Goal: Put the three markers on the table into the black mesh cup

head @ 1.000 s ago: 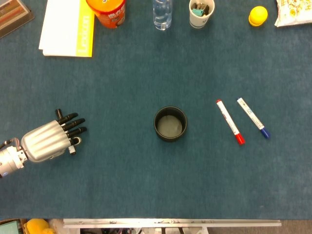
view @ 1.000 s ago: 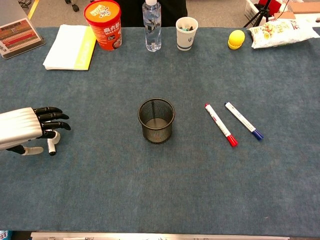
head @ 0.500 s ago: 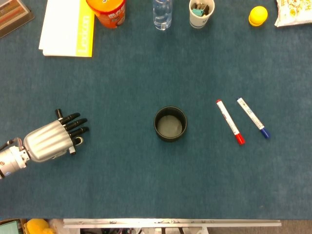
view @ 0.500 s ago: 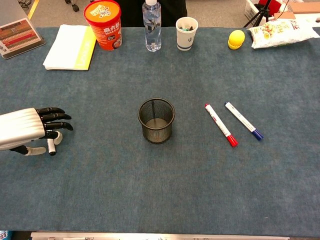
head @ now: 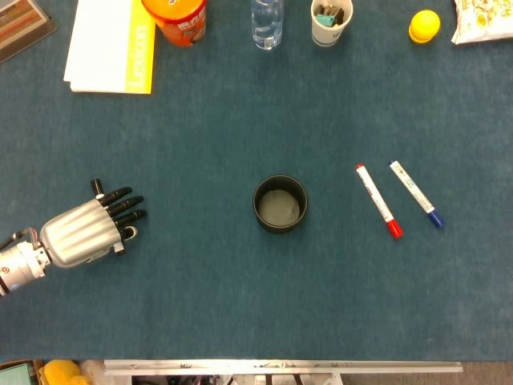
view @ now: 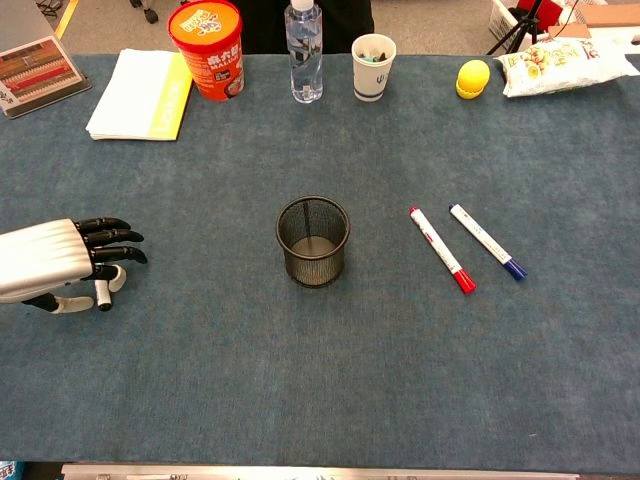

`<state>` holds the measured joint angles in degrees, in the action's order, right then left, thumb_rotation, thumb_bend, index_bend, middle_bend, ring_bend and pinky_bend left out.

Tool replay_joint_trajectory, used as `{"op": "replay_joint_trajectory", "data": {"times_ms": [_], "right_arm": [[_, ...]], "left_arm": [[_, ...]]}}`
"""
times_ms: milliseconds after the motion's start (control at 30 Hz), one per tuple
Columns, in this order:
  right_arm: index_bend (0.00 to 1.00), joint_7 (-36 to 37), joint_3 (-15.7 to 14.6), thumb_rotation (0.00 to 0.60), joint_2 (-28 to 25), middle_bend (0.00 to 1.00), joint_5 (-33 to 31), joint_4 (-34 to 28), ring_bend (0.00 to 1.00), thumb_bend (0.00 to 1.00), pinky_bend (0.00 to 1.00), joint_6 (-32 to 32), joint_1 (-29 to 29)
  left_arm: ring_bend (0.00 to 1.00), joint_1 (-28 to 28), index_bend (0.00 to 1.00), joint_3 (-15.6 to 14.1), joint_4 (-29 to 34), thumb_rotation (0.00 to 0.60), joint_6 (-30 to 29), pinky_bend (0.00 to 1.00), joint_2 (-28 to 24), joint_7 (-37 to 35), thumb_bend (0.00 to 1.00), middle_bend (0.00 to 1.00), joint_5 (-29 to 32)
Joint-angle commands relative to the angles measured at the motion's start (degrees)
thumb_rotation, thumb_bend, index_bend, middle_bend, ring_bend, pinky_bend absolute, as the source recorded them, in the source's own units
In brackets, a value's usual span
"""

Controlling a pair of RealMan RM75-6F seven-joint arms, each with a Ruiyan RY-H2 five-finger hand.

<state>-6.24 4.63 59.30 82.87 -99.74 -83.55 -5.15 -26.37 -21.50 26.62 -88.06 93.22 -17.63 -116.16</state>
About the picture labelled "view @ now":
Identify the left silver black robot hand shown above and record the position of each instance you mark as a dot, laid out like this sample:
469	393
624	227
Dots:
45	255

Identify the black capped white marker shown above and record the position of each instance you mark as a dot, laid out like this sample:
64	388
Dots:
103	295

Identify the red capped white marker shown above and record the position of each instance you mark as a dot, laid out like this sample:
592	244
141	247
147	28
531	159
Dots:
442	250

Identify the blue capped white marker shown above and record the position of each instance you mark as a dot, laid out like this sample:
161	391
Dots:
487	241

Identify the black mesh pen cup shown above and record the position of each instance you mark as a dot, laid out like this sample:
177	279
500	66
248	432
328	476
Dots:
315	272

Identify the framed patterned picture card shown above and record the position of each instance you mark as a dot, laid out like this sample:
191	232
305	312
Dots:
35	75

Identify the white and yellow notebook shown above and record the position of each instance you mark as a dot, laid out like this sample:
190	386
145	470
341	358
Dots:
135	95

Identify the blue printed packet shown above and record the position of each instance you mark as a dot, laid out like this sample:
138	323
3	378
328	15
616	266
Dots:
10	471

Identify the orange instant noodle cup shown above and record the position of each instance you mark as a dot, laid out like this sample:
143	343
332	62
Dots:
210	60

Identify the black chair caster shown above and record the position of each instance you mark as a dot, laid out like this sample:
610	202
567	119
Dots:
150	16

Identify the blue-grey felt table cloth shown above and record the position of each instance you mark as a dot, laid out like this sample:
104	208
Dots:
320	375

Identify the clear plastic water bottle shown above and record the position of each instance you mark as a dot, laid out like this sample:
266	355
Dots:
305	60

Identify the white paper cup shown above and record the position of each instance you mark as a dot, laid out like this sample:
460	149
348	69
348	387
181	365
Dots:
372	77

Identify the binder clips in cup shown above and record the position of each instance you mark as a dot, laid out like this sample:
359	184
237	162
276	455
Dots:
380	56

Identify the yellow egg-shaped container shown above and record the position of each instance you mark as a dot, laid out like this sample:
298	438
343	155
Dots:
472	77

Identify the white plastic crate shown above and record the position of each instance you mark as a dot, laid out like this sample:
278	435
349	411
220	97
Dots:
502	22

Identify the black tripod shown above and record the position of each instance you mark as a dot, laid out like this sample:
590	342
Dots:
522	25

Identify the white snack bag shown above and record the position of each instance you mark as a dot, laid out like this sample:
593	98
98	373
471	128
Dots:
550	65

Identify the red box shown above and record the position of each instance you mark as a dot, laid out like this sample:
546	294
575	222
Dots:
550	12

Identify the brown cardboard box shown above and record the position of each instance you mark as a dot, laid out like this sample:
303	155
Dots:
615	15

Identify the aluminium profile rail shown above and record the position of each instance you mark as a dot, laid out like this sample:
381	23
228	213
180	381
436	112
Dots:
350	472

